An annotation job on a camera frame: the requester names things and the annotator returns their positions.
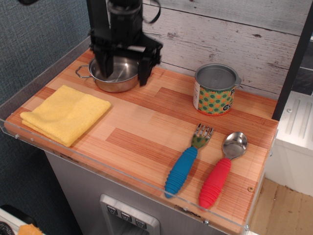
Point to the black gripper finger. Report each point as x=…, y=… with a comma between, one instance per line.
x=104, y=59
x=146, y=63

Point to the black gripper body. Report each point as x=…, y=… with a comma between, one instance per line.
x=128, y=39

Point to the yellow cloth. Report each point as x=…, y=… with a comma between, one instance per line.
x=66, y=115

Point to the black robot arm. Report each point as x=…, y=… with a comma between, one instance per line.
x=116, y=30

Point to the small steel pot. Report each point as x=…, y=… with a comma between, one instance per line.
x=125, y=75

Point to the patterned can with grey lid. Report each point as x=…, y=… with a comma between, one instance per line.
x=214, y=89

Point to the clear acrylic table guard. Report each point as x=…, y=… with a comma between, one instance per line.
x=147, y=129

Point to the grey toy fridge cabinet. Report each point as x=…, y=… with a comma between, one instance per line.
x=83, y=181

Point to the silver dispenser button panel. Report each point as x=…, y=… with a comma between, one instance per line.
x=122, y=219

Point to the white toy sink unit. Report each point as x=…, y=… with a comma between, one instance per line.
x=290, y=162

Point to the black vertical post left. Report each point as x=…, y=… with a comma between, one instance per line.
x=100, y=33

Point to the black vertical post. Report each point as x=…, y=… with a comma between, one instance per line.
x=100, y=33
x=295, y=65

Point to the blue handled fork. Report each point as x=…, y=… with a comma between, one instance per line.
x=179, y=172

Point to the red handled spoon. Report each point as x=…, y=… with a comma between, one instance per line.
x=233, y=147

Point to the black vertical post right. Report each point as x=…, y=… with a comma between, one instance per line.
x=295, y=65

